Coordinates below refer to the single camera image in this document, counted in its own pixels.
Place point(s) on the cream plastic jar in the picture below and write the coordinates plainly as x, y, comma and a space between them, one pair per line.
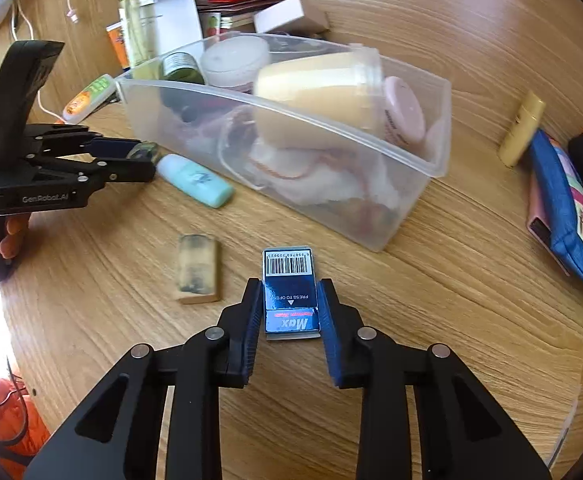
311, 95

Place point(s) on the fruit printed card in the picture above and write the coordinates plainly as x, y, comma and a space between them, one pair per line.
213, 25

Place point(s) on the green spray bottle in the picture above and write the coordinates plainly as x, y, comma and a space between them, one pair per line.
134, 25

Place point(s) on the orange printed blanket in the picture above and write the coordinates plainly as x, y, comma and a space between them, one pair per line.
1, 410

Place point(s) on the dark green small object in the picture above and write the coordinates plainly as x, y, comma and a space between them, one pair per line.
144, 151

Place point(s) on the blue zip pouch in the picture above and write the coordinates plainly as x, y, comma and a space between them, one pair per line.
566, 200

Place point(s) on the teal small bottle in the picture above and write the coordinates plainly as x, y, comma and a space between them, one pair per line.
196, 180

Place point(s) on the white paper bag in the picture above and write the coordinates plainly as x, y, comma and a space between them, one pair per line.
171, 15

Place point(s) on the wooden desktop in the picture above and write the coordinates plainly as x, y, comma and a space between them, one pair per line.
121, 270

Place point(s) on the orange small box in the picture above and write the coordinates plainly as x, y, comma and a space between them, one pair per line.
116, 45

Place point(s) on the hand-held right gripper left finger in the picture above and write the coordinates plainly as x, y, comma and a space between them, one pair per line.
251, 340

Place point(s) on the tan eraser block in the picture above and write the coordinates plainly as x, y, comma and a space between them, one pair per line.
199, 270

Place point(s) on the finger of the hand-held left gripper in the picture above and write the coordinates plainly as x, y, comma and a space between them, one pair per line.
126, 170
114, 148

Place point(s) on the green tin can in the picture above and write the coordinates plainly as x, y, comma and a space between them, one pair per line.
181, 65

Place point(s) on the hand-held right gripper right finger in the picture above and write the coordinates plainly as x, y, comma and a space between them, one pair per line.
331, 340

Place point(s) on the blue staples box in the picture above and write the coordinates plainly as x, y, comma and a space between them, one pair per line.
290, 280

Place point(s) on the white box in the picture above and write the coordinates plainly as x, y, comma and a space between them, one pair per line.
279, 15

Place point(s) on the green orange tube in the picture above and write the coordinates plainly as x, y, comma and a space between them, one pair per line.
89, 97

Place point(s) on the clear plastic bin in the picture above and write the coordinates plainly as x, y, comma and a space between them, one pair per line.
321, 200

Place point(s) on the person's left hand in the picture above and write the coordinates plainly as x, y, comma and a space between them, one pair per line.
12, 242

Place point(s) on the clear jar with white lid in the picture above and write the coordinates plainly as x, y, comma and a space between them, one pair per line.
234, 60

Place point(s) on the yellow tube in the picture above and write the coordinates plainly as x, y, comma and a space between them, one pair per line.
521, 130

